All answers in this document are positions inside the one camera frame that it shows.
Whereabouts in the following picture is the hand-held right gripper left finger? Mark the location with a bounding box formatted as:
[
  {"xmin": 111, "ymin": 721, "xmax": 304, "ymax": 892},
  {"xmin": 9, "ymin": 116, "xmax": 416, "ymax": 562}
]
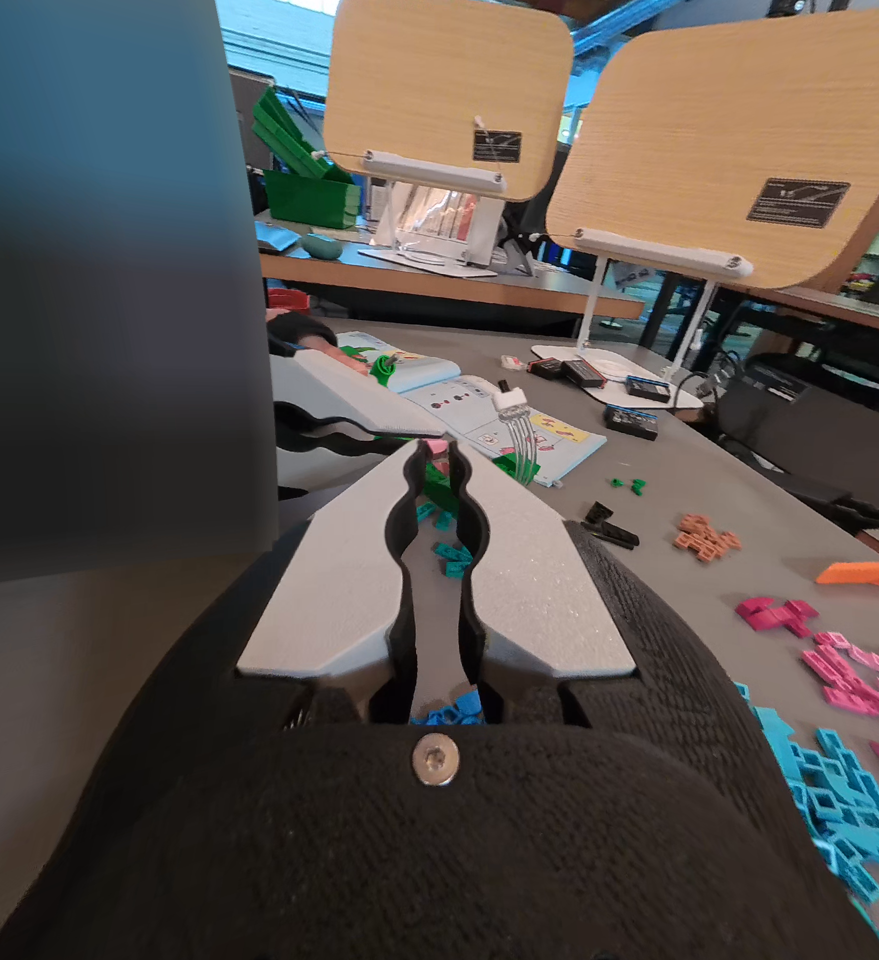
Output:
[{"xmin": 234, "ymin": 439, "xmax": 429, "ymax": 725}]

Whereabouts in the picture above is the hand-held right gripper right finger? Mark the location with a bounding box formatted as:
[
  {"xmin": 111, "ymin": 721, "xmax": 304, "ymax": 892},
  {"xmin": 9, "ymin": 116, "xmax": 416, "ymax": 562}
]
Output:
[{"xmin": 448, "ymin": 441, "xmax": 640, "ymax": 725}]

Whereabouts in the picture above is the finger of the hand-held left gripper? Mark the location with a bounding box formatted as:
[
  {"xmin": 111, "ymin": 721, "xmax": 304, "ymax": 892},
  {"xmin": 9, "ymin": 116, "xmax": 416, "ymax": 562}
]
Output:
[
  {"xmin": 269, "ymin": 348, "xmax": 450, "ymax": 444},
  {"xmin": 273, "ymin": 429, "xmax": 412, "ymax": 500}
]

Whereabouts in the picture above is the green brick plant with flower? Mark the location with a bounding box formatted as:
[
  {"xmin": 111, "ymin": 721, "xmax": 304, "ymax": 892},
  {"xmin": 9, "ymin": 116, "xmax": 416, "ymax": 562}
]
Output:
[{"xmin": 420, "ymin": 452, "xmax": 543, "ymax": 520}]

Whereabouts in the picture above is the person's left forearm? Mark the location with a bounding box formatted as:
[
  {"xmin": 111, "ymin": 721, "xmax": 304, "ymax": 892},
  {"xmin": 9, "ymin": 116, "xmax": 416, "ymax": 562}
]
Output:
[{"xmin": 265, "ymin": 312, "xmax": 341, "ymax": 355}]

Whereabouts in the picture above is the teal lego pile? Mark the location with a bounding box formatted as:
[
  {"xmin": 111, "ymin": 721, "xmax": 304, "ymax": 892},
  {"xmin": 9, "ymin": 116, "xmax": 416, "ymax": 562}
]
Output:
[{"xmin": 414, "ymin": 501, "xmax": 476, "ymax": 581}]

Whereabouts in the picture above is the lego instruction booklet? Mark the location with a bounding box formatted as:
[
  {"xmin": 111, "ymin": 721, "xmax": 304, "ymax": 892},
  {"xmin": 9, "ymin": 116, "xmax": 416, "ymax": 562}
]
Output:
[{"xmin": 333, "ymin": 330, "xmax": 609, "ymax": 489}]

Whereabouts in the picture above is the salmon lego pile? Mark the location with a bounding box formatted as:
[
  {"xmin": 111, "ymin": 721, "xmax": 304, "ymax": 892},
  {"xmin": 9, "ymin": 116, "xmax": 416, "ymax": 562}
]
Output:
[{"xmin": 671, "ymin": 513, "xmax": 744, "ymax": 564}]

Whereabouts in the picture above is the white clear-stemmed lego piece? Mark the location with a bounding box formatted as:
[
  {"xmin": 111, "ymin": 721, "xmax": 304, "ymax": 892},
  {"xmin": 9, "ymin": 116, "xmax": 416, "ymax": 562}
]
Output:
[{"xmin": 492, "ymin": 380, "xmax": 543, "ymax": 483}]

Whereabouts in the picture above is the magenta lego pile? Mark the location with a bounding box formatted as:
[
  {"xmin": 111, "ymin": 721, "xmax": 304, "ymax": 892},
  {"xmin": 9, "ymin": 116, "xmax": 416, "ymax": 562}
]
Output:
[{"xmin": 734, "ymin": 595, "xmax": 821, "ymax": 640}]

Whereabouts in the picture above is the long orange lego piece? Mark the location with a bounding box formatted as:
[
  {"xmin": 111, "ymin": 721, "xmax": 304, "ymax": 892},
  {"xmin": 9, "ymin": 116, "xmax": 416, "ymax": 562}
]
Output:
[{"xmin": 815, "ymin": 560, "xmax": 879, "ymax": 593}]

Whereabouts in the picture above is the pink lego pile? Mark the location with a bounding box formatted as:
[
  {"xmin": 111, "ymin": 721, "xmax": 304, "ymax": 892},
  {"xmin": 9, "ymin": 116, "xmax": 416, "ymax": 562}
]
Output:
[{"xmin": 800, "ymin": 631, "xmax": 879, "ymax": 749}]

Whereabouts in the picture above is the blue lego pile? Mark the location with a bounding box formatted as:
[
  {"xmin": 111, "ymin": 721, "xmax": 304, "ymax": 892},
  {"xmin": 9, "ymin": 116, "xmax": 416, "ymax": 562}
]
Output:
[{"xmin": 409, "ymin": 681, "xmax": 879, "ymax": 960}]

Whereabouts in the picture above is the person's left hand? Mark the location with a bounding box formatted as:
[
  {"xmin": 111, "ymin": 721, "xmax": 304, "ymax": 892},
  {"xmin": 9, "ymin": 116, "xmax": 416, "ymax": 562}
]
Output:
[{"xmin": 300, "ymin": 339, "xmax": 371, "ymax": 378}]

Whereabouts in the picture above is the wooden desk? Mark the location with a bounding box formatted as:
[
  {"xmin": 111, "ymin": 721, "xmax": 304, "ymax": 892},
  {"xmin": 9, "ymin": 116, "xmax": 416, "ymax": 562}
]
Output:
[
  {"xmin": 738, "ymin": 283, "xmax": 879, "ymax": 340},
  {"xmin": 258, "ymin": 243, "xmax": 648, "ymax": 322}
]

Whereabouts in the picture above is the green plastic bin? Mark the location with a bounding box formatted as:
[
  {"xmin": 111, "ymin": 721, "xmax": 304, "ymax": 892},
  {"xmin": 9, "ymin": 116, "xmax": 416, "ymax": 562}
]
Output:
[
  {"xmin": 261, "ymin": 168, "xmax": 363, "ymax": 231},
  {"xmin": 250, "ymin": 84, "xmax": 352, "ymax": 183}
]

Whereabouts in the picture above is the clear plastic bag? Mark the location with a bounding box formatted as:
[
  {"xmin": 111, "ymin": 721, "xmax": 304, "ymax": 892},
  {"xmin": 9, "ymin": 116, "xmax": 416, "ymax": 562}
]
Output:
[{"xmin": 387, "ymin": 182, "xmax": 487, "ymax": 251}]

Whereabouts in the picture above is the wooden board on white stand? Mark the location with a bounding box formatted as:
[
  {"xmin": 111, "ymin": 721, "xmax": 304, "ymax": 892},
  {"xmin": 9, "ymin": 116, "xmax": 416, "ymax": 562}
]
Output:
[
  {"xmin": 321, "ymin": 0, "xmax": 576, "ymax": 280},
  {"xmin": 529, "ymin": 13, "xmax": 879, "ymax": 411}
]

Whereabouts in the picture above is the black cable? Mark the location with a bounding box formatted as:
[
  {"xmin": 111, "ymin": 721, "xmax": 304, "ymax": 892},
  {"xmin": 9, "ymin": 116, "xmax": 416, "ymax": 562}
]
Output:
[{"xmin": 670, "ymin": 366, "xmax": 879, "ymax": 537}]

